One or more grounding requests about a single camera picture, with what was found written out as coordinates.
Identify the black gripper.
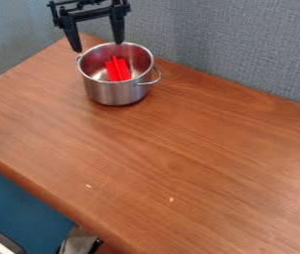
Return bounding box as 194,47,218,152
47,0,131,53

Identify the red star-shaped block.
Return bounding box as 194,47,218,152
104,56,131,81

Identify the grey metal bracket under table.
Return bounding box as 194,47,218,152
56,226,103,254

